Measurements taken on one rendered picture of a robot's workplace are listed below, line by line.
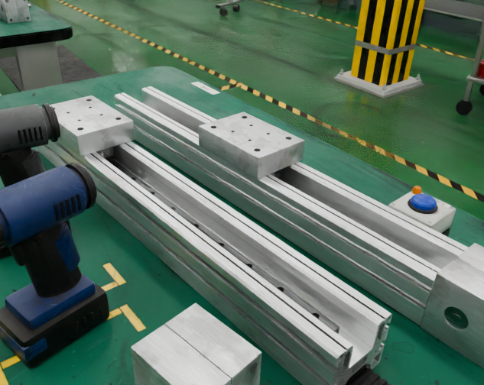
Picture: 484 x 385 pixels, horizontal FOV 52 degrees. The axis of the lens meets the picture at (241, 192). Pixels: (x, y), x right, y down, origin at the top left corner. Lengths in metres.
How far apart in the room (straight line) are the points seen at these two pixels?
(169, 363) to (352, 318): 0.23
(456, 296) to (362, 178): 0.43
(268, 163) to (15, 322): 0.44
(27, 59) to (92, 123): 1.31
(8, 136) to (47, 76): 1.53
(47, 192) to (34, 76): 1.71
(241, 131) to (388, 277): 0.37
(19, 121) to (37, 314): 0.27
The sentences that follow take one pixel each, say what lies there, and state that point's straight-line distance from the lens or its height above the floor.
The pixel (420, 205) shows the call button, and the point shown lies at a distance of 0.85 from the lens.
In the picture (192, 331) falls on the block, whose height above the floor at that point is 0.87.
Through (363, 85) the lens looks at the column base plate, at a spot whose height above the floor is 0.03.
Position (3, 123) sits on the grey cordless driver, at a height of 0.99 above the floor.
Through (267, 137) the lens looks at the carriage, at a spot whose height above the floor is 0.90.
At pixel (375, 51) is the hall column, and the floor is 0.28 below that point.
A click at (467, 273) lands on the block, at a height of 0.87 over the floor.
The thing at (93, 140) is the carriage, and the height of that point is 0.89.
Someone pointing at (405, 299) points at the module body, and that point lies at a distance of 0.72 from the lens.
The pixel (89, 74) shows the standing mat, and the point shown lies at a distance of 4.07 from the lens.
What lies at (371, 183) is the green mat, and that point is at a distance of 1.03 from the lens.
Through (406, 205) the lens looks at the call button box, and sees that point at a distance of 0.86.
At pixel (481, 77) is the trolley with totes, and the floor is 0.27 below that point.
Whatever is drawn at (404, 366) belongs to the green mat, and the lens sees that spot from 0.68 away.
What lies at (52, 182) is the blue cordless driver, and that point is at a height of 1.00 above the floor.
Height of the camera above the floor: 1.28
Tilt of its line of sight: 32 degrees down
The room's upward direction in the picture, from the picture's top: 2 degrees clockwise
